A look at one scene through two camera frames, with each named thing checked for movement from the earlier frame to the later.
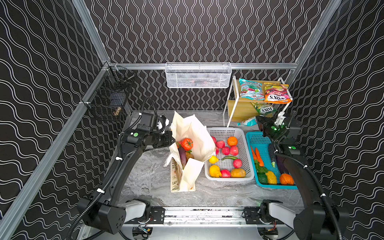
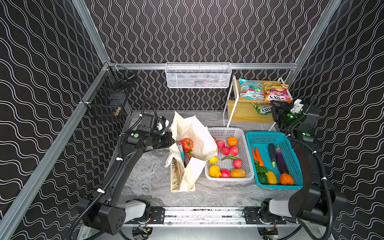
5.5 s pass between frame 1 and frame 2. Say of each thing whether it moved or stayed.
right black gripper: moved
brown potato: stayed
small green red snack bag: moved
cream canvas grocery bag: stayed
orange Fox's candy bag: stayed
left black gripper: stayed
